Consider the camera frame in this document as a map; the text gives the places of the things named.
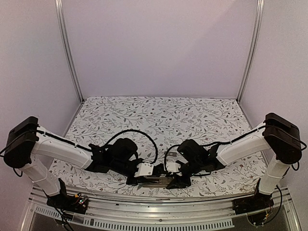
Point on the left aluminium frame post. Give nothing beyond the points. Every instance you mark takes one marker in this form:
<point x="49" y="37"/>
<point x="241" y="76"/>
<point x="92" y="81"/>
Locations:
<point x="67" y="50"/>

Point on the right aluminium frame post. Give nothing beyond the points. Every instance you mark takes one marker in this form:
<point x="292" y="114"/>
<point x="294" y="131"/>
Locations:
<point x="252" y="50"/>

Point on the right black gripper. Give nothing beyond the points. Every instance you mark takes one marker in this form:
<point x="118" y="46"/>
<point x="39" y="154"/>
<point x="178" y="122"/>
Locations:
<point x="179" y="182"/>

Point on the front aluminium rail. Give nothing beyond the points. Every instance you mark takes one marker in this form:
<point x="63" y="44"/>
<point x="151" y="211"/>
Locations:
<point x="118" y="212"/>

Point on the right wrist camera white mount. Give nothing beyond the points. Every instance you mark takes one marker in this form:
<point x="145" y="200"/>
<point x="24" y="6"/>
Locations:
<point x="173" y="167"/>

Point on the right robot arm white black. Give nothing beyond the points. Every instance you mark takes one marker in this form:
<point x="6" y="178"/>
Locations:
<point x="274" y="133"/>

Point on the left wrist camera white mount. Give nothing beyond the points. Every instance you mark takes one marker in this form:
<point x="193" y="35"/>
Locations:
<point x="147" y="169"/>

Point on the white remote control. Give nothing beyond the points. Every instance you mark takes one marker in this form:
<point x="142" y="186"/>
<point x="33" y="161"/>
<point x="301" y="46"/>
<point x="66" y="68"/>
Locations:
<point x="154" y="182"/>

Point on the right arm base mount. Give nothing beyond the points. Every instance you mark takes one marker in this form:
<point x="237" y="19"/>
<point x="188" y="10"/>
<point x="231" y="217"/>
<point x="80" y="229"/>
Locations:
<point x="252" y="203"/>

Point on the floral patterned table mat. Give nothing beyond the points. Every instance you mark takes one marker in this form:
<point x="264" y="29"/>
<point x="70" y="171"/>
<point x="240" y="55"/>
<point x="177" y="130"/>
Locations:
<point x="156" y="125"/>

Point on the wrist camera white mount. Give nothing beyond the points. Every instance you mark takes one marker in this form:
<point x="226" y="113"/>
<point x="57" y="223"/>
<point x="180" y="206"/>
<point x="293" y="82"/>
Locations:
<point x="173" y="167"/>
<point x="147" y="169"/>

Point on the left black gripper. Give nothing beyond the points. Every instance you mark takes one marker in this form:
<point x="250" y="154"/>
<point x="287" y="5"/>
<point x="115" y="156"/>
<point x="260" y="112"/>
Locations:
<point x="140" y="179"/>

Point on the remote battery cover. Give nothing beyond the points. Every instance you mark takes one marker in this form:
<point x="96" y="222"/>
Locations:
<point x="172" y="154"/>

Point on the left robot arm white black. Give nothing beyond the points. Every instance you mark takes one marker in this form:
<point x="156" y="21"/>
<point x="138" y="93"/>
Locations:
<point x="28" y="140"/>

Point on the aluminium frame post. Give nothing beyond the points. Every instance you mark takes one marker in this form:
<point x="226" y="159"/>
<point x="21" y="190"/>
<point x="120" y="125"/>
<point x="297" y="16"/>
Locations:
<point x="67" y="50"/>
<point x="252" y="50"/>

